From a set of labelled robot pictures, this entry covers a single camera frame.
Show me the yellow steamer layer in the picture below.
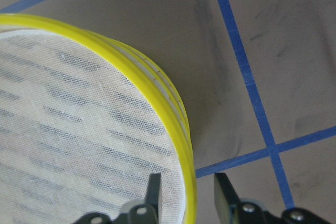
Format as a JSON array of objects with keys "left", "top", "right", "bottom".
[
  {"left": 115, "top": 42, "right": 191, "bottom": 146},
  {"left": 1, "top": 14, "right": 197, "bottom": 223}
]

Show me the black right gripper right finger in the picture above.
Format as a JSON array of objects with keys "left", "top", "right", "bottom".
[{"left": 214, "top": 173, "right": 239, "bottom": 221}]

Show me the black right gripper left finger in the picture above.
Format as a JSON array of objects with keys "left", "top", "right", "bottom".
[{"left": 144, "top": 173, "right": 161, "bottom": 214}]

